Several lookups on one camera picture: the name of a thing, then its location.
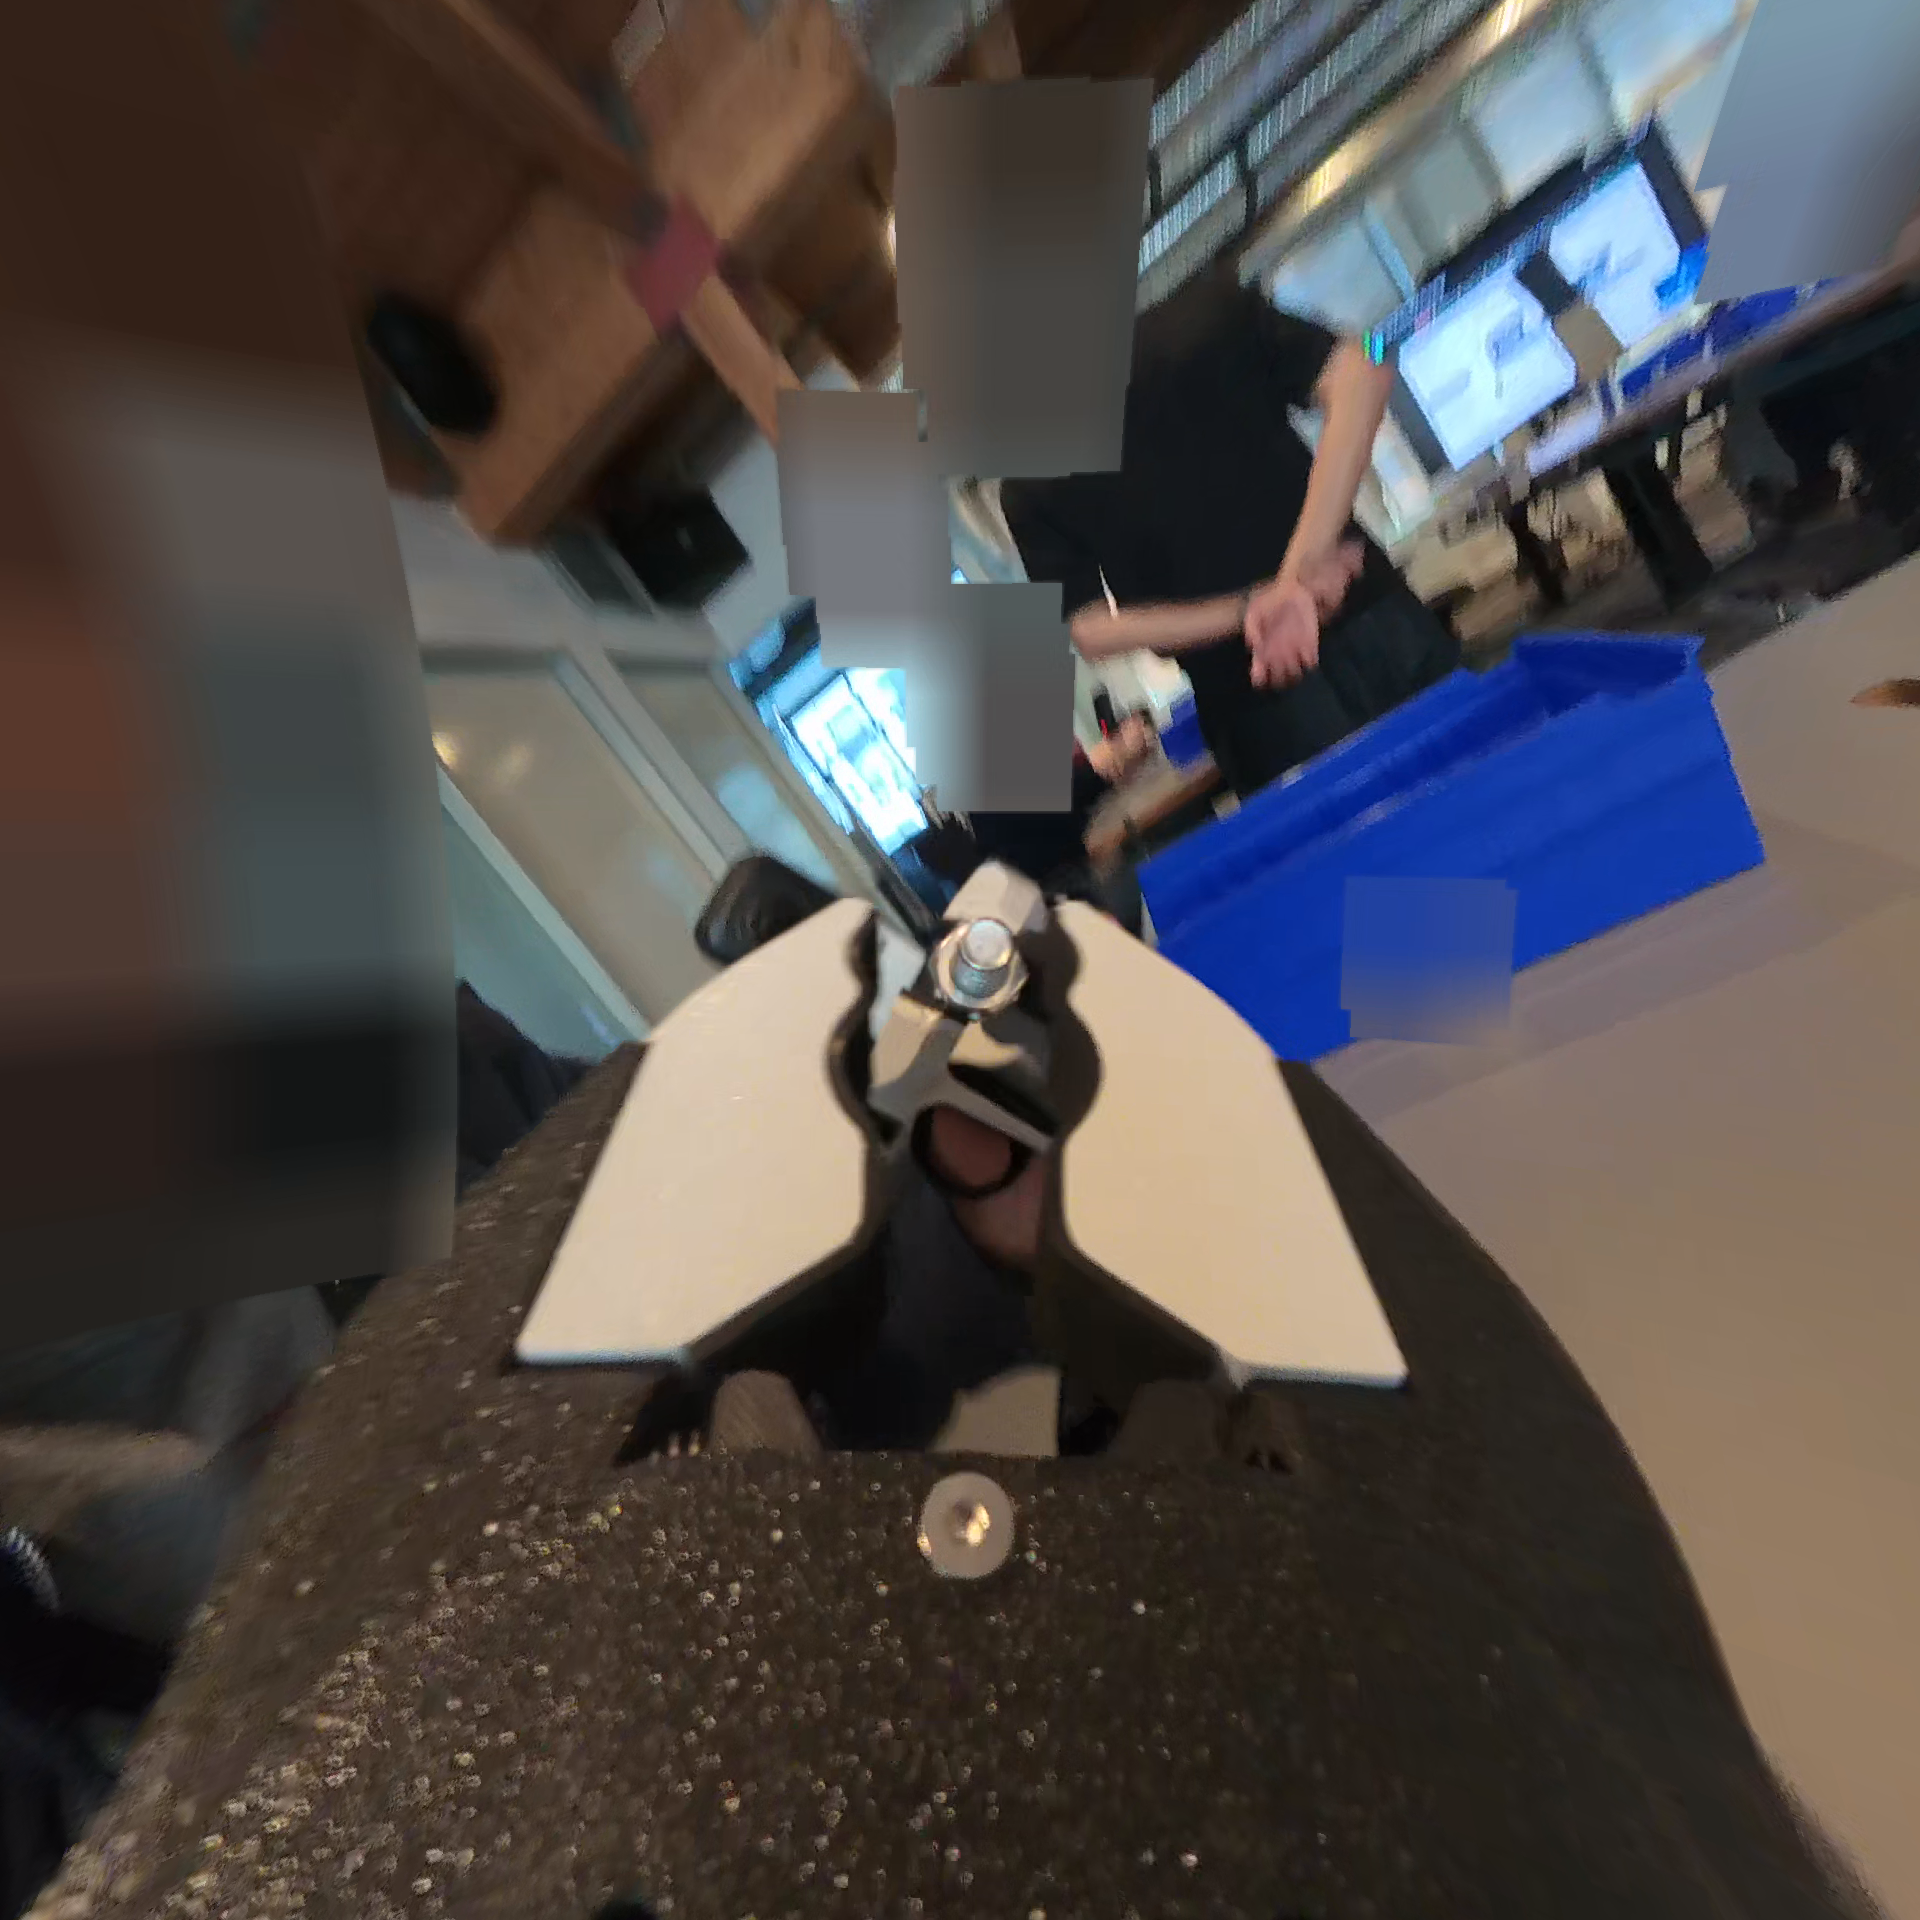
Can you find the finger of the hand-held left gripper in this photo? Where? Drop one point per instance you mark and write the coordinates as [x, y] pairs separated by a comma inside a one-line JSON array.
[[913, 1060], [997, 892]]

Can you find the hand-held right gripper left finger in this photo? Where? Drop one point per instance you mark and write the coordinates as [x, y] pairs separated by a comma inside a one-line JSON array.
[[720, 1171]]

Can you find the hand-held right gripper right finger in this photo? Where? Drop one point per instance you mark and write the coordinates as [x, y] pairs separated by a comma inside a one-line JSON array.
[[1215, 1171]]

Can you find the blue plastic bin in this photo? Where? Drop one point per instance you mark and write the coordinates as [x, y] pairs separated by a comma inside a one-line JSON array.
[[1350, 810]]

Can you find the person's left forearm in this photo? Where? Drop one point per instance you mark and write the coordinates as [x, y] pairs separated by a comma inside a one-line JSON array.
[[915, 1320]]

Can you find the person's left hand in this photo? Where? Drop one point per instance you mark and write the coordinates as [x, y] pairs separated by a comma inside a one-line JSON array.
[[997, 1200]]

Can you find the black office chair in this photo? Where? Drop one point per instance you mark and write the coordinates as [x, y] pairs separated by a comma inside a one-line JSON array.
[[757, 909]]

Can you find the large display screen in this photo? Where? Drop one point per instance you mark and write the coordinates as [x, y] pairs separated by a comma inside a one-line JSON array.
[[1501, 360]]

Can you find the person's dark zip jacket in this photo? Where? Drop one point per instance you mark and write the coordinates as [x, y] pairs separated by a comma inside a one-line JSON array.
[[45, 1725]]

